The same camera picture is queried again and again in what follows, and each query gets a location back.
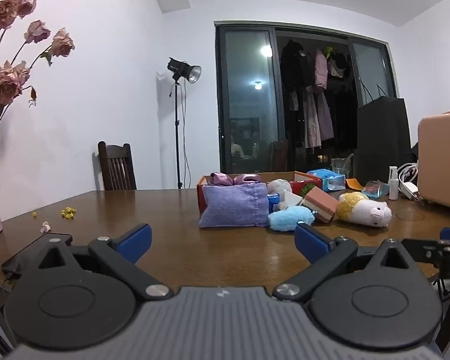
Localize pink hanging jacket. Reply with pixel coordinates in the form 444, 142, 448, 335
314, 49, 329, 89

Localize black framed sliding glass door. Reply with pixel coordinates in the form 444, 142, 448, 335
214, 22, 400, 175

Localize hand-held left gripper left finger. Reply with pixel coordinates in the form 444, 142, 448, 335
34, 223, 174, 302

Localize mauve hanging dress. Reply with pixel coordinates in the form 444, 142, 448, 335
303, 85, 334, 149

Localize blue pink plastic packet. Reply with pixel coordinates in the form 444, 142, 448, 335
362, 180, 391, 199

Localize blue tissue pack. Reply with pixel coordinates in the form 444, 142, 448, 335
307, 169, 346, 192

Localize white spray bottle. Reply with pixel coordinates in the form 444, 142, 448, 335
388, 166, 399, 200

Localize dark hanging clothes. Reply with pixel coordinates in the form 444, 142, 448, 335
328, 47, 359, 151

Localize dark wooden chair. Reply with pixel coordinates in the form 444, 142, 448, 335
269, 139, 289, 172
98, 141, 137, 191

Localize studio light on stand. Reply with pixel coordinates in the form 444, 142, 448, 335
167, 57, 202, 189

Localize red cardboard box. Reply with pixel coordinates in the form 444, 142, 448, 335
197, 171, 323, 215

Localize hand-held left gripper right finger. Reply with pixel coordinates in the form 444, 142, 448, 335
273, 223, 418, 303

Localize purple fabric pouch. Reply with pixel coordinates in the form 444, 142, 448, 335
199, 182, 271, 229

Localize black phone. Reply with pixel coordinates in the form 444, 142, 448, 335
2, 233, 73, 280

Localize tan hard case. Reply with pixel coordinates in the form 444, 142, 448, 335
417, 112, 450, 213

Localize blue plush toy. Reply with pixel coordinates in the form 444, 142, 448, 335
269, 205, 316, 232

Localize white yellow plush sheep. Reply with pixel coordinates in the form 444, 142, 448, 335
337, 191, 392, 227

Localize black hanging coat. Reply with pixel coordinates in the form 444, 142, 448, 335
280, 39, 316, 147

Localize dried pink rose bouquet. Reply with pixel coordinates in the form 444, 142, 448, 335
0, 0, 76, 131

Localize clear glass cup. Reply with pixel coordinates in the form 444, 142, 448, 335
331, 155, 352, 179

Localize white charger with cable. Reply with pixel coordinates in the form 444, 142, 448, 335
397, 162, 422, 202

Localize pink small box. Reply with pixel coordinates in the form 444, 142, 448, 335
302, 187, 340, 224

